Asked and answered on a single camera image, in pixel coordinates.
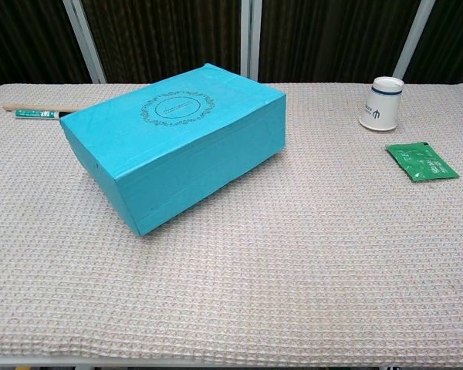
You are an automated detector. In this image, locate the teal cardboard shoe box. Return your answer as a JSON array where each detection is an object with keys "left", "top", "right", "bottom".
[{"left": 59, "top": 62, "right": 287, "bottom": 237}]

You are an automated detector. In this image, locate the beige waffle tablecloth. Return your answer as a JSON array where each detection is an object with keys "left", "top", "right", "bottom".
[{"left": 0, "top": 82, "right": 463, "bottom": 367}]

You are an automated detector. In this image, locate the white paper cup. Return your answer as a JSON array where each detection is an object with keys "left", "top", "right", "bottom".
[{"left": 358, "top": 76, "right": 404, "bottom": 132}]

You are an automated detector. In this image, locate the green foil sachet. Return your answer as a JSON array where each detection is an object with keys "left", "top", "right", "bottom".
[{"left": 384, "top": 141, "right": 461, "bottom": 182}]

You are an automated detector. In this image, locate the green marker pen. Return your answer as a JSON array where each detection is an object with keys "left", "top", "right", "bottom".
[{"left": 15, "top": 109, "right": 63, "bottom": 121}]

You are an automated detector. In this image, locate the wooden stick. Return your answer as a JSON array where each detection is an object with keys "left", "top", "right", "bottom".
[{"left": 2, "top": 101, "right": 80, "bottom": 113}]

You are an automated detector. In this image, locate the grey partition post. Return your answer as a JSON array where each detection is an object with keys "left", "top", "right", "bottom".
[
  {"left": 392, "top": 0, "right": 437, "bottom": 80},
  {"left": 239, "top": 0, "right": 263, "bottom": 83},
  {"left": 61, "top": 0, "right": 108, "bottom": 84}
]

